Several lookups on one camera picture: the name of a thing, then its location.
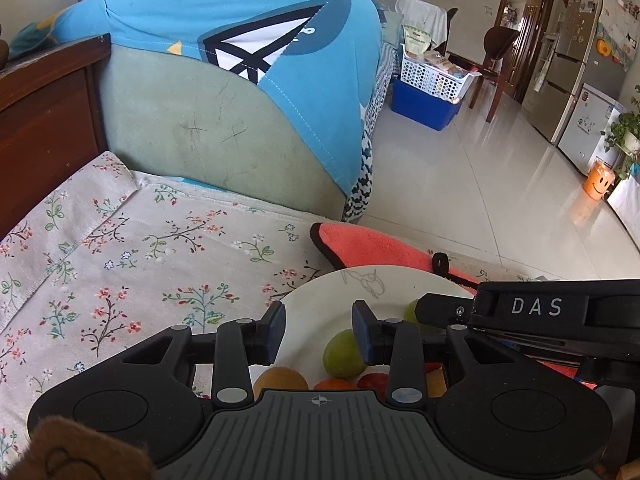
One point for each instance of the white covered stand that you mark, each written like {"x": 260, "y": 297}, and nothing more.
{"x": 627, "y": 202}

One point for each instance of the white plastic basket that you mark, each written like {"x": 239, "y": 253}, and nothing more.
{"x": 430, "y": 80}

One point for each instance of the dark wooden headboard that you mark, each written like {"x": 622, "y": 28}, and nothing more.
{"x": 45, "y": 135}

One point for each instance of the dark wooden chair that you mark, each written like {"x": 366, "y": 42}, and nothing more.
{"x": 452, "y": 17}

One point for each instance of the white freezer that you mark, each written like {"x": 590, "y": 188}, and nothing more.
{"x": 590, "y": 125}

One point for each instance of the white floral print plate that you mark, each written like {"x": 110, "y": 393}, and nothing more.
{"x": 320, "y": 310}

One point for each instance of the orange smiley cup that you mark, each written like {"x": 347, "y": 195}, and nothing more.
{"x": 597, "y": 182}

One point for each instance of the trailing green houseplant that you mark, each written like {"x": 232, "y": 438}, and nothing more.
{"x": 625, "y": 130}

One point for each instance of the brown wooden door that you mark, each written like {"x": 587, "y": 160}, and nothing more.
{"x": 530, "y": 45}

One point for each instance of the pink cloth with black trim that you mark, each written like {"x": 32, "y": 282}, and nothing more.
{"x": 370, "y": 250}

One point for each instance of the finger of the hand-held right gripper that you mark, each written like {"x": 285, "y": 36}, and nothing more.
{"x": 442, "y": 310}

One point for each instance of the blue printed cushion cover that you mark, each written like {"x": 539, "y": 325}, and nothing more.
{"x": 175, "y": 15}

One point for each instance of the printed white cover cloth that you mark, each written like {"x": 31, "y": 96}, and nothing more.
{"x": 620, "y": 25}

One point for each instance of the blue plastic bin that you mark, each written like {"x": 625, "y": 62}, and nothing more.
{"x": 420, "y": 105}

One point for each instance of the orange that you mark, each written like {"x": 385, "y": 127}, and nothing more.
{"x": 334, "y": 385}

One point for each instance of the white green printed bag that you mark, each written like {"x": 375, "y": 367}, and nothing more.
{"x": 415, "y": 40}

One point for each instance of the brown fuzzy cloth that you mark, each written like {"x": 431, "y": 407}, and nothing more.
{"x": 75, "y": 450}

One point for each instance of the green round fruit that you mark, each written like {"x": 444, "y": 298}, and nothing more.
{"x": 412, "y": 310}
{"x": 345, "y": 352}

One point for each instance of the floral tablecloth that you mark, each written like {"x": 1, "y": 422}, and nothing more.
{"x": 150, "y": 260}

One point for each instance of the red cherry tomato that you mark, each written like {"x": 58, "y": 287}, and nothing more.
{"x": 372, "y": 380}

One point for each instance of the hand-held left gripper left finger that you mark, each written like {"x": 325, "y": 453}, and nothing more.
{"x": 274, "y": 332}

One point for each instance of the houndstooth blanket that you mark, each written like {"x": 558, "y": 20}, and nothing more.
{"x": 362, "y": 180}

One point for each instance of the green sofa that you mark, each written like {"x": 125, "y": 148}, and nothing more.
{"x": 175, "y": 125}

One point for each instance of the silver refrigerator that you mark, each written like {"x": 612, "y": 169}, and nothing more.
{"x": 575, "y": 35}

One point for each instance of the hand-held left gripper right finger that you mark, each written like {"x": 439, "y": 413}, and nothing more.
{"x": 361, "y": 332}

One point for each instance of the round-backed wooden chair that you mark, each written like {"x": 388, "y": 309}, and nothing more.
{"x": 500, "y": 40}

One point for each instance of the table with white cloth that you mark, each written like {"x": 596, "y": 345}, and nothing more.
{"x": 420, "y": 12}

